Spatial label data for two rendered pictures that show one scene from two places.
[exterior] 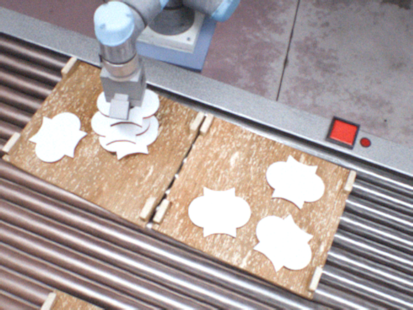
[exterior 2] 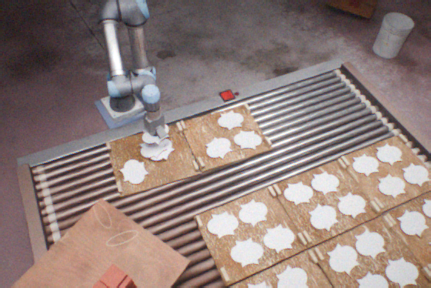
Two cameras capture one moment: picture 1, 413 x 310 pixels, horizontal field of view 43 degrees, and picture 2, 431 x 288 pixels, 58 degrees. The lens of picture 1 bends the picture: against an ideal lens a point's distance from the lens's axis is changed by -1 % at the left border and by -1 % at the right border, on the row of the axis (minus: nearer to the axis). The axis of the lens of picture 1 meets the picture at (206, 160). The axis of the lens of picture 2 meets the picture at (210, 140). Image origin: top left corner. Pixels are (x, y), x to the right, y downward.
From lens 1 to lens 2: 1.05 m
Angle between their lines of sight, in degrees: 26
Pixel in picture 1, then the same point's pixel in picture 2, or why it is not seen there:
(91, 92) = (127, 149)
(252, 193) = (221, 134)
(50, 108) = (117, 165)
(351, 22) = (158, 75)
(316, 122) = (215, 99)
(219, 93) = (172, 114)
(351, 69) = (178, 94)
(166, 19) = (127, 102)
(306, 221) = (246, 128)
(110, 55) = (155, 106)
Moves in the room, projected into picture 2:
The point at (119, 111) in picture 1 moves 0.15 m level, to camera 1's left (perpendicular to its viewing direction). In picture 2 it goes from (162, 132) to (137, 149)
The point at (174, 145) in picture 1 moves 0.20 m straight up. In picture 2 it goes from (179, 141) to (178, 116)
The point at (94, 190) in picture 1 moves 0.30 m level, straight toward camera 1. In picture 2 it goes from (168, 176) to (225, 195)
